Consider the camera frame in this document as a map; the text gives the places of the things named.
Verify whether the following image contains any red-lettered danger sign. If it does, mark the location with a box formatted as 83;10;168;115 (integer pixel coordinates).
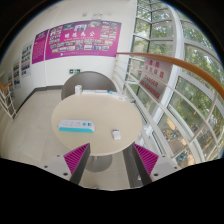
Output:
139;57;174;103

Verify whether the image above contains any white railing with orange handrail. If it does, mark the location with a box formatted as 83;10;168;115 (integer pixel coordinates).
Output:
114;51;224;161

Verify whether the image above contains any short white stair railing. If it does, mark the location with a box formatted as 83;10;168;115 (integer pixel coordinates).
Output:
0;81;18;120

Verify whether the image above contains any flat white and teal box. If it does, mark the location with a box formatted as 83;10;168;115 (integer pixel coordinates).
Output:
108;90;127;100

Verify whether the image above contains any small upright white box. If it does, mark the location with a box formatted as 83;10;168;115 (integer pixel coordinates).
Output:
74;84;83;96

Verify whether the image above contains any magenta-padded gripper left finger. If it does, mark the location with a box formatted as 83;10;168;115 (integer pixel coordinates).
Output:
42;143;92;185

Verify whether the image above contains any narrow magenta text poster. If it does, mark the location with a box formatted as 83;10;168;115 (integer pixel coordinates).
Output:
31;29;50;65

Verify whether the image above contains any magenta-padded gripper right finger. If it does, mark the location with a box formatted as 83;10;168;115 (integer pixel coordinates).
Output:
122;143;183;188

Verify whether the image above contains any large magenta photo poster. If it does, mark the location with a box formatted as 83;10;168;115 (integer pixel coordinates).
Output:
44;20;122;61

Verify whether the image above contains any white photo display board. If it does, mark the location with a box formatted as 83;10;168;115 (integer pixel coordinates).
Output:
20;40;34;78
7;71;15;94
12;59;22;89

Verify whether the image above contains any grey table pedestal base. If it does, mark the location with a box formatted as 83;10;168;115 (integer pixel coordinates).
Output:
84;154;114;173

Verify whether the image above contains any white and blue charger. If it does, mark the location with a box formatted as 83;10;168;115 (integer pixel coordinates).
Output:
111;129;122;141

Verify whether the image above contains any white teal-edged power strip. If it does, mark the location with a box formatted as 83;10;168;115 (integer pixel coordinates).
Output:
57;119;96;134

